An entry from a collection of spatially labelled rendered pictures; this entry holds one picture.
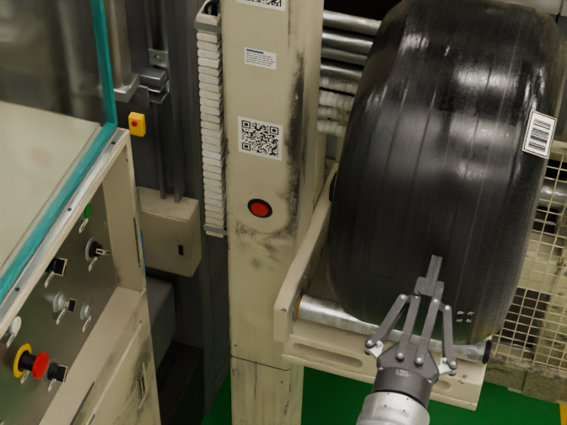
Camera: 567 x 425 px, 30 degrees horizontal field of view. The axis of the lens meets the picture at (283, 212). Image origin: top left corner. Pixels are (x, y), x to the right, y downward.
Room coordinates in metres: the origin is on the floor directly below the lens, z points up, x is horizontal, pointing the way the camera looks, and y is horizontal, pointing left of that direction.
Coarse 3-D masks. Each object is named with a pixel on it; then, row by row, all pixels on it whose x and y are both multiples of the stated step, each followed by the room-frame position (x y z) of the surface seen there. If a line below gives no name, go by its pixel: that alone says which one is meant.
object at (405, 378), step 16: (384, 352) 0.87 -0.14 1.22; (384, 368) 0.85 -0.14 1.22; (400, 368) 0.83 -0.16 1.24; (416, 368) 0.85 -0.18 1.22; (432, 368) 0.85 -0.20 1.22; (384, 384) 0.81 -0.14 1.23; (400, 384) 0.81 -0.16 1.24; (416, 384) 0.81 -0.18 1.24; (432, 384) 0.83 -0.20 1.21; (416, 400) 0.79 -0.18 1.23
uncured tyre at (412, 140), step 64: (448, 0) 1.38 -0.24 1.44; (384, 64) 1.24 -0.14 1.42; (448, 64) 1.22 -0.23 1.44; (512, 64) 1.22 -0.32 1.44; (384, 128) 1.15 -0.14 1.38; (448, 128) 1.14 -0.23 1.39; (512, 128) 1.13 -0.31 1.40; (384, 192) 1.09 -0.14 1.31; (448, 192) 1.07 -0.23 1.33; (512, 192) 1.07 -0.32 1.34; (384, 256) 1.05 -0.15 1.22; (448, 256) 1.03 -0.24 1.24; (512, 256) 1.03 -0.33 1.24
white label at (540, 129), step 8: (536, 112) 1.15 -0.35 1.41; (536, 120) 1.14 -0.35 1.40; (544, 120) 1.15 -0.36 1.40; (552, 120) 1.15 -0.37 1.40; (528, 128) 1.13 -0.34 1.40; (536, 128) 1.13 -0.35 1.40; (544, 128) 1.14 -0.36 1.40; (552, 128) 1.14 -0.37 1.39; (528, 136) 1.12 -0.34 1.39; (536, 136) 1.12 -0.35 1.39; (544, 136) 1.13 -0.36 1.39; (552, 136) 1.13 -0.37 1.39; (528, 144) 1.11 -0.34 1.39; (536, 144) 1.12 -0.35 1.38; (544, 144) 1.12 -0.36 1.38; (528, 152) 1.10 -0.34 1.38; (536, 152) 1.11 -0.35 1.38; (544, 152) 1.11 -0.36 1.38
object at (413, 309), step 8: (416, 296) 0.96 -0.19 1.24; (416, 304) 0.95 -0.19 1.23; (408, 312) 0.93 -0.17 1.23; (416, 312) 0.93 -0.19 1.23; (408, 320) 0.92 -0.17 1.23; (408, 328) 0.91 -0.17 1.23; (408, 336) 0.89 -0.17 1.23; (400, 344) 0.88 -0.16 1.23; (400, 352) 0.87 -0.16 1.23; (400, 360) 0.86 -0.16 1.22
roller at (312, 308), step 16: (304, 304) 1.21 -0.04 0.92; (320, 304) 1.21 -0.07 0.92; (336, 304) 1.21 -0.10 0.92; (320, 320) 1.19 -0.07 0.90; (336, 320) 1.18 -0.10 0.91; (352, 320) 1.18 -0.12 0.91; (400, 336) 1.15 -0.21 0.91; (416, 336) 1.15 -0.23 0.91; (464, 352) 1.12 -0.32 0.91; (480, 352) 1.12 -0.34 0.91
